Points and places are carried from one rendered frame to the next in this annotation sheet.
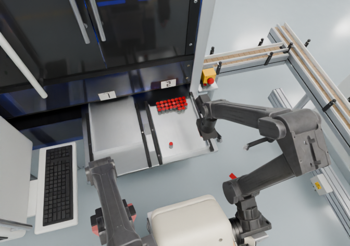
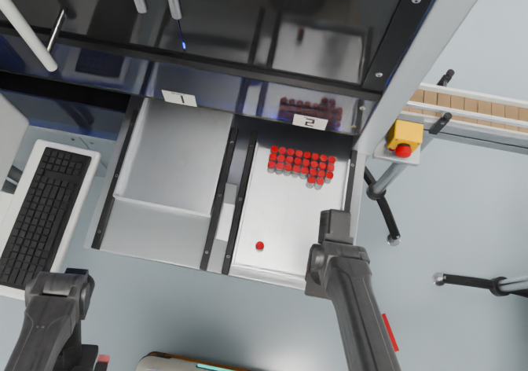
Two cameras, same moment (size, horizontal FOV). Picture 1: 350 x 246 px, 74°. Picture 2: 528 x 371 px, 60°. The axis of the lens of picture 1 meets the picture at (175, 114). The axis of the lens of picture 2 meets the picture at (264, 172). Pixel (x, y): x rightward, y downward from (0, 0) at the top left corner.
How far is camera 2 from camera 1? 0.31 m
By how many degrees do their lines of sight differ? 15
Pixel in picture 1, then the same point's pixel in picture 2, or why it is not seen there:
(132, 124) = (209, 169)
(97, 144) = (130, 180)
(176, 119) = (297, 196)
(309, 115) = not seen: outside the picture
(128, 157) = (174, 233)
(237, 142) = (428, 259)
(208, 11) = (441, 27)
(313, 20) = not seen: outside the picture
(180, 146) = (278, 255)
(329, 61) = not seen: outside the picture
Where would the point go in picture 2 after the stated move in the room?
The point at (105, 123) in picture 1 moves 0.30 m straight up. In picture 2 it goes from (163, 145) to (137, 92)
